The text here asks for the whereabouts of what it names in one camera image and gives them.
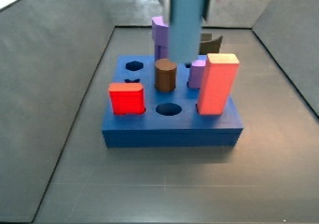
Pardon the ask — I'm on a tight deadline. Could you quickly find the light blue oval peg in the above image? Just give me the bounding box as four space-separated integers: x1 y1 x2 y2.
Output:
168 0 204 63

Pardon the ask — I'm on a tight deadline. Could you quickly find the blue peg board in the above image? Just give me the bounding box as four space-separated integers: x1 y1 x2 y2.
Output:
101 55 243 147

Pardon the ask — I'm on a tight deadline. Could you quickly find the tall purple peg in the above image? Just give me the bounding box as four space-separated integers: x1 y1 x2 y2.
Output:
152 16 168 60

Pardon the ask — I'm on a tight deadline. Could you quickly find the dark grey curved block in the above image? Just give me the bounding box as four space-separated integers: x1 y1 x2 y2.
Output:
199 34 223 55

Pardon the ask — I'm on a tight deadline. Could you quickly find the tall salmon rectangular peg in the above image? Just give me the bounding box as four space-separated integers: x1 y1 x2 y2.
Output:
198 53 239 115

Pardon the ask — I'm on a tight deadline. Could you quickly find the brown cylinder peg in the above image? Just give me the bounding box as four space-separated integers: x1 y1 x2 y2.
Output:
155 59 177 92

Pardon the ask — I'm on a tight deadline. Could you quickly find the small purple peg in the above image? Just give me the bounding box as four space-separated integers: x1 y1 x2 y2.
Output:
187 60 206 89

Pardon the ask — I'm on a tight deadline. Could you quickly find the red block peg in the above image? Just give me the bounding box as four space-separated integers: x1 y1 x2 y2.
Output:
108 83 145 115

